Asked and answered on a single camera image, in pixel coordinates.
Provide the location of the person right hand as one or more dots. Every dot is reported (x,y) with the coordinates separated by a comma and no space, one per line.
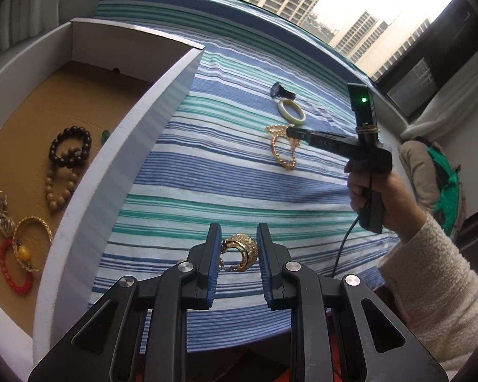
(402,214)

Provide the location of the silver gold chain jewelry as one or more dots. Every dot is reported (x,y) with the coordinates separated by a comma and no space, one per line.
(7,225)

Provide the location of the gold pave earrings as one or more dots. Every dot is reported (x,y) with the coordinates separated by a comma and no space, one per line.
(245,247)

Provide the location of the cream fleece sleeve forearm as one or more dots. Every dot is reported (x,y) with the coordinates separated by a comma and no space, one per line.
(436,293)

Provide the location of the white curtain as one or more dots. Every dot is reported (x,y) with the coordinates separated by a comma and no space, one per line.
(452,104)
(24,19)

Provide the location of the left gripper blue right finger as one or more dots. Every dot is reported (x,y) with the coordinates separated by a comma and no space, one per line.
(272,258)

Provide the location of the green cloth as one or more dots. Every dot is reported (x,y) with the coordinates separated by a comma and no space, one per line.
(446,209)

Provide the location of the left white curtain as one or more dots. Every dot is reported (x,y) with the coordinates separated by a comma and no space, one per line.
(24,19)

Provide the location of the pale jade bangle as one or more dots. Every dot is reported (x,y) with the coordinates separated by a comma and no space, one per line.
(291,112)

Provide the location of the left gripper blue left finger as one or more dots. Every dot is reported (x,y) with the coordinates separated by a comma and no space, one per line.
(201,289)

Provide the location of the striped blue green bedsheet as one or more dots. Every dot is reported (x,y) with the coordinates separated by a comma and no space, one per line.
(213,162)

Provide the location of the right white curtain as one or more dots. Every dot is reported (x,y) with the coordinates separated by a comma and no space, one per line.
(452,104)

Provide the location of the beige pillow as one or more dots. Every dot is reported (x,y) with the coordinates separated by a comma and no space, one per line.
(421,171)

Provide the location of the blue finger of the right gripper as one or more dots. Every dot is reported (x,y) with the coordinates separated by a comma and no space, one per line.
(300,134)
(327,141)

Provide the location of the white cardboard box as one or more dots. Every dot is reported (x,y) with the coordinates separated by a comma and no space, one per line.
(81,108)

